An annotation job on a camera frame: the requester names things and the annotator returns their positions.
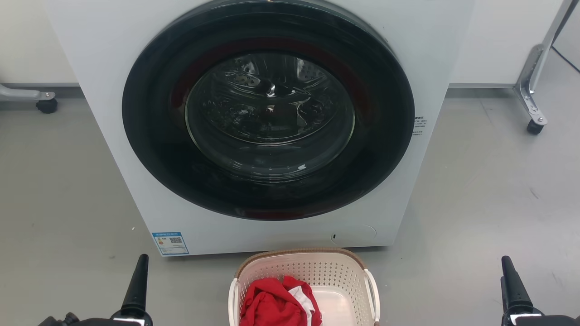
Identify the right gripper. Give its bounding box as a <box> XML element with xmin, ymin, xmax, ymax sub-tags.
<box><xmin>500</xmin><ymin>256</ymin><xmax>544</xmax><ymax>326</ymax></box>

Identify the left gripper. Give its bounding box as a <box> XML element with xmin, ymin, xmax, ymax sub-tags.
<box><xmin>111</xmin><ymin>254</ymin><xmax>153</xmax><ymax>326</ymax></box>

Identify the white perforated laundry basket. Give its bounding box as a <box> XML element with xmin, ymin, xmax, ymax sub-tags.
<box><xmin>228</xmin><ymin>248</ymin><xmax>381</xmax><ymax>326</ymax></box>

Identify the blue energy label sticker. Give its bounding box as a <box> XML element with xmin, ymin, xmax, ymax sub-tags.
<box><xmin>151</xmin><ymin>232</ymin><xmax>189</xmax><ymax>256</ymax></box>

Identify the red and white garment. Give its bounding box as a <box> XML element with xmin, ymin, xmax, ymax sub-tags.
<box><xmin>240</xmin><ymin>276</ymin><xmax>323</xmax><ymax>326</ymax></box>

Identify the black round washer door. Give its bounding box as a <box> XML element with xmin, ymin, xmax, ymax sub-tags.
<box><xmin>121</xmin><ymin>0</ymin><xmax>416</xmax><ymax>221</ymax></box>

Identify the round white filter cover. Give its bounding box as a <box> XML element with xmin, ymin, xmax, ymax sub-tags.
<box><xmin>330</xmin><ymin>225</ymin><xmax>377</xmax><ymax>246</ymax></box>

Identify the grey metal stand leg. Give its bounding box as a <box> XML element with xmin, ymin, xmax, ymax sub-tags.
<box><xmin>0</xmin><ymin>84</ymin><xmax>56</xmax><ymax>102</ymax></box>
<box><xmin>513</xmin><ymin>0</ymin><xmax>580</xmax><ymax>126</ymax></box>

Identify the white front-load washing machine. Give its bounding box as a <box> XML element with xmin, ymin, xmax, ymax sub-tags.
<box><xmin>45</xmin><ymin>0</ymin><xmax>475</xmax><ymax>257</ymax></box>

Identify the thin black floor cable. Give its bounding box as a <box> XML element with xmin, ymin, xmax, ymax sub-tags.
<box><xmin>551</xmin><ymin>45</ymin><xmax>580</xmax><ymax>74</ymax></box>

